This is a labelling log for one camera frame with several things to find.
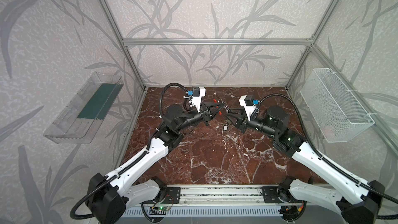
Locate metal keyring plate red handle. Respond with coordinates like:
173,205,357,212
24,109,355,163
211,99,228,116

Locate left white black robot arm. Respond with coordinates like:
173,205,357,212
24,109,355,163
84,103,224,224

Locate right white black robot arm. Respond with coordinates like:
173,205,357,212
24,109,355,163
227,106,385,224

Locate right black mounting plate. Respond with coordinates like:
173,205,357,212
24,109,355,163
260,186,283,203

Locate black mounting plate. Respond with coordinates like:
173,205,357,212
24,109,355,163
152,187,181,204
260,186,283,203

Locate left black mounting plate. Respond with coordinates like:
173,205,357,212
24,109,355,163
152,187,181,204

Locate right wiring bundle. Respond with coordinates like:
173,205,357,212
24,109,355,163
279,203,307,222

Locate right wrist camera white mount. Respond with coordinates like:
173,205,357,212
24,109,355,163
239,95,260,121

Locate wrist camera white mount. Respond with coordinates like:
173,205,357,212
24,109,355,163
239,95,260,121
186,86,206,113

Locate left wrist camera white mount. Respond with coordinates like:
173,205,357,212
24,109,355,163
186,86,206,113

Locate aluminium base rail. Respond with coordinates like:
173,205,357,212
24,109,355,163
118,184,352,207

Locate white wire mesh basket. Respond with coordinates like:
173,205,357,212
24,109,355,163
300,68,375,143

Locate left circuit board with wires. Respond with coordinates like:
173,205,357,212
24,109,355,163
149,205,172,216

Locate clear plastic wall bin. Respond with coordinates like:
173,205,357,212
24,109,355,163
44,72,124,144

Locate aluminium frame profiles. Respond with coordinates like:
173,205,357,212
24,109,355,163
99,0,398,153

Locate left black corrugated cable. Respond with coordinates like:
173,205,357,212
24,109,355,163
69,82,189,220

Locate black corrugated cable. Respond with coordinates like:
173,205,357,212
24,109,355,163
69,82,189,220
259,93,398,220

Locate right black corrugated cable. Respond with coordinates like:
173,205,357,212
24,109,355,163
259,93,398,220

